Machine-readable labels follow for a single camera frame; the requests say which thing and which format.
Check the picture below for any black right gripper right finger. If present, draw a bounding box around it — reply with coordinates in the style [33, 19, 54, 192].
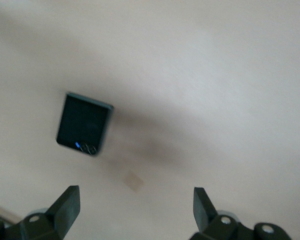
[191, 187, 292, 240]

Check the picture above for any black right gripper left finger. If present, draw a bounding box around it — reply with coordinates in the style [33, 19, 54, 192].
[0, 185, 80, 240]

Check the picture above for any black flip phone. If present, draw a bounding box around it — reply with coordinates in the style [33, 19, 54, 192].
[56, 91, 115, 157]

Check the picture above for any clear tape piece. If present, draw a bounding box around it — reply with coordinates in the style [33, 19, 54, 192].
[124, 169, 145, 193]

